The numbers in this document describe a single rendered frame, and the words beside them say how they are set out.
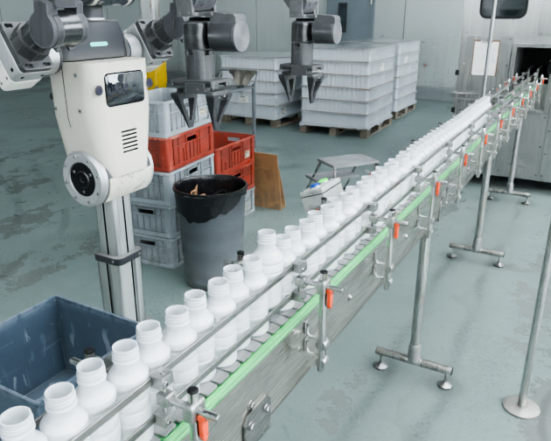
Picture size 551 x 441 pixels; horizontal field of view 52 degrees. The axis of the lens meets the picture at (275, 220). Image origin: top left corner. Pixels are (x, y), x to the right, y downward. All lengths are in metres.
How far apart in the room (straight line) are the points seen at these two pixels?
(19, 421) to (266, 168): 4.13
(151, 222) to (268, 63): 5.00
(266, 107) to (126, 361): 7.78
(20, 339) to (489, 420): 1.91
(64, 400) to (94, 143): 0.91
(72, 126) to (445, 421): 1.88
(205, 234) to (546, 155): 3.55
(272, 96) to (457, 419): 6.48
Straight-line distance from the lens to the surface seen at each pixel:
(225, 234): 3.35
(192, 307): 0.97
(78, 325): 1.51
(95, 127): 1.55
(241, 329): 1.10
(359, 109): 7.81
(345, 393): 2.69
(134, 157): 1.64
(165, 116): 3.54
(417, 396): 2.72
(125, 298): 1.78
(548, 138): 5.78
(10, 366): 1.51
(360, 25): 11.94
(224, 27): 1.09
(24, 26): 1.45
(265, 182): 4.85
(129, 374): 0.86
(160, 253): 3.86
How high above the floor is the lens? 1.62
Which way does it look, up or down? 20 degrees down
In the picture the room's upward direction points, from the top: straight up
